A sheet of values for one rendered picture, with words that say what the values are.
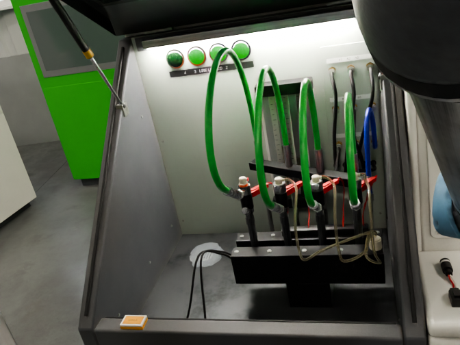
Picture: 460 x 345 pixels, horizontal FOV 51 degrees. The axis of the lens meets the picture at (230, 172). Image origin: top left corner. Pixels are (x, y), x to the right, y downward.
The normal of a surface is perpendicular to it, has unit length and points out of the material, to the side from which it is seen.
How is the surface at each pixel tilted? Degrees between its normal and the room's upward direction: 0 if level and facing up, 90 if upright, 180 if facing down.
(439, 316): 0
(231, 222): 90
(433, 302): 0
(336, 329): 0
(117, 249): 90
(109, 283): 90
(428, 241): 76
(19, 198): 90
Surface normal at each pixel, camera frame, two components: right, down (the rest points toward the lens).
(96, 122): -0.22, 0.45
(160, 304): -0.18, -0.89
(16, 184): 0.92, 0.00
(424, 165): -0.26, 0.22
